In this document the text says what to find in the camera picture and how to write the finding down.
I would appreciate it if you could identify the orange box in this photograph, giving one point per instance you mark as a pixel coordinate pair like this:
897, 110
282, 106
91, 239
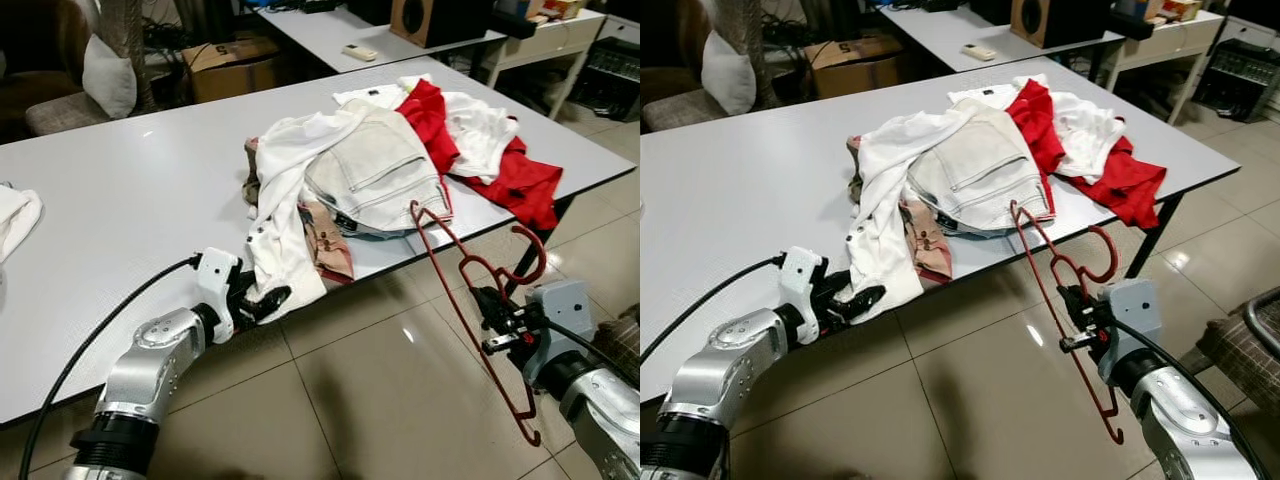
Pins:
1175, 8
558, 8

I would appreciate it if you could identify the brown chair grey seat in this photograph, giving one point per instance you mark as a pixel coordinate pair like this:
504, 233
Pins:
65, 115
675, 112

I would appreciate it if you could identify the crumpled white cloth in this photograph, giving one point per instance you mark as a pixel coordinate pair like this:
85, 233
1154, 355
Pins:
15, 220

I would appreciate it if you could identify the white table black legs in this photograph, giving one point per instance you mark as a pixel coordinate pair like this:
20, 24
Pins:
750, 200
150, 200

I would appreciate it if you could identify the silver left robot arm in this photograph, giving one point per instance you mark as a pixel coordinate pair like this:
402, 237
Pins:
730, 355
150, 360

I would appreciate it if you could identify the white remote control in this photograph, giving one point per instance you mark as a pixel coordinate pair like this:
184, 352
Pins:
360, 52
980, 51

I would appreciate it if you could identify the white pillow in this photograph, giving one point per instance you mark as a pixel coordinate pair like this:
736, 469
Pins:
727, 75
110, 80

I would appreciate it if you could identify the brown woven stool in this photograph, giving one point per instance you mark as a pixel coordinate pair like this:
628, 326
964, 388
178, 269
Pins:
1230, 350
622, 330

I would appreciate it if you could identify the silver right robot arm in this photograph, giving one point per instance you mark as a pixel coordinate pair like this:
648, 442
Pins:
1190, 420
600, 410

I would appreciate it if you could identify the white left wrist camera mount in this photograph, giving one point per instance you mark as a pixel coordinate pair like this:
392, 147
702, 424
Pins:
215, 275
803, 270

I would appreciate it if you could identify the white desk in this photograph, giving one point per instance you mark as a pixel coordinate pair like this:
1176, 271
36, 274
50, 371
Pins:
330, 30
950, 30

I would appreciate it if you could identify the pink brown garment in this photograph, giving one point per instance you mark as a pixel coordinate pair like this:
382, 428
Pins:
325, 240
925, 240

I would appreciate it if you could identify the cream denim garment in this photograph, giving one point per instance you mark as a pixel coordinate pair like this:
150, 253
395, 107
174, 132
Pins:
980, 165
375, 170

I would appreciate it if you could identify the black audio device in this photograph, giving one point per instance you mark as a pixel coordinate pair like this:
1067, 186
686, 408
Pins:
1240, 75
610, 75

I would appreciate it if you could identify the red garment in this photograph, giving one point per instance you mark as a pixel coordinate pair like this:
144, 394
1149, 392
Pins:
1125, 185
520, 185

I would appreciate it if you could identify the open cardboard box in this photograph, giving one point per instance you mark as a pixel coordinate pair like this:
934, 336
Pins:
230, 75
855, 70

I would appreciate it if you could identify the wooden black speaker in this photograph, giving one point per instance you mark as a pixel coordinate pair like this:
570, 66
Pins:
440, 20
1065, 20

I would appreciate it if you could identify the white buttoned shirt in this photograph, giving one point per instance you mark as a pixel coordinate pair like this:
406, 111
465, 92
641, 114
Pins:
885, 170
285, 170

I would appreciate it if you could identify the patterned beige curtain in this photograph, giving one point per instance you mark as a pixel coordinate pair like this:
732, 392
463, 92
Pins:
745, 25
125, 25

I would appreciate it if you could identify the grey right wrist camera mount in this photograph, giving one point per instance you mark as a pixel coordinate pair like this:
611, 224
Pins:
1135, 310
565, 305

